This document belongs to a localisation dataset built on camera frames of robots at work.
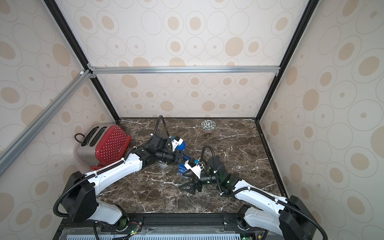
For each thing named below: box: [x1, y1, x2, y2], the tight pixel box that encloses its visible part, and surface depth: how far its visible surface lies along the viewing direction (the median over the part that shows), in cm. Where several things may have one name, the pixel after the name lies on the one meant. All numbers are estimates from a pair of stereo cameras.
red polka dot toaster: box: [76, 123, 132, 166], surface depth 89 cm
